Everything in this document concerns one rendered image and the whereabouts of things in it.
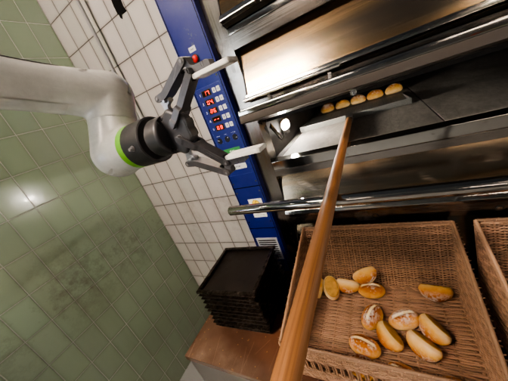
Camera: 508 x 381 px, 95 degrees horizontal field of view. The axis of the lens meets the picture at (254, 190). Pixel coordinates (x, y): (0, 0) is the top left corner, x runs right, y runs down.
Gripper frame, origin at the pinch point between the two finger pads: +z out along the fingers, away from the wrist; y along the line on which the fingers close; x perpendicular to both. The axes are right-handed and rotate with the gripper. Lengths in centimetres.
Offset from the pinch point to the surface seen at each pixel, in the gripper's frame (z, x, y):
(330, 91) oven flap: 7.1, -40.2, 4.7
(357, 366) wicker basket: 4, -6, 74
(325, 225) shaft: 7.1, -2.0, 24.2
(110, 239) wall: -115, -22, 41
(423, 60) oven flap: 28.8, -40.2, 4.9
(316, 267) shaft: 7.3, 8.4, 24.4
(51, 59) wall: -115, -46, -50
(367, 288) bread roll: 5, -39, 81
